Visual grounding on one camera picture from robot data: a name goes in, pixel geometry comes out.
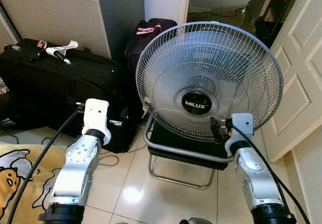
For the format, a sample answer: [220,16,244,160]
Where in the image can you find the grey electric fan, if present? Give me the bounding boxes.
[135,21,284,143]

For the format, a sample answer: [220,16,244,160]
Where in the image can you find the dark maroon bag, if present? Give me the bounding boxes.
[123,18,178,76]

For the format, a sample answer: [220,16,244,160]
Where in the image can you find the large black suitcase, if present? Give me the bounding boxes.
[0,38,136,154]

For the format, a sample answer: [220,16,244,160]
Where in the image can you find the pink ribbon tag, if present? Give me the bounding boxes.
[136,27,160,36]

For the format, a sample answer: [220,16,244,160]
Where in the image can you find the white cloth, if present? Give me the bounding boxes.
[45,40,79,58]

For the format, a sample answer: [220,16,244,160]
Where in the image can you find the white panelled door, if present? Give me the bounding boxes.
[262,0,322,163]

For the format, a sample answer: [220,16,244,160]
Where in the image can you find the grey robot leg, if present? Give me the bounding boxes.
[180,216,218,224]

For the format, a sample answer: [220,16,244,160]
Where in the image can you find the black furniture piece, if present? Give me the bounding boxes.
[254,0,302,47]

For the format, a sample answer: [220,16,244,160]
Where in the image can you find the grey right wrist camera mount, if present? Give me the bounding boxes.
[225,113,255,154]

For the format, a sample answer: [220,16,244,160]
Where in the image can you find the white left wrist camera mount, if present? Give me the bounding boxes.
[82,99,111,144]

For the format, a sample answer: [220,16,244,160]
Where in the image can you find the black metal frame chair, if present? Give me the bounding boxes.
[143,114,237,190]

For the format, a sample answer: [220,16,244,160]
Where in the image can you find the black cylindrical handle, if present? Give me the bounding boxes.
[54,50,72,65]

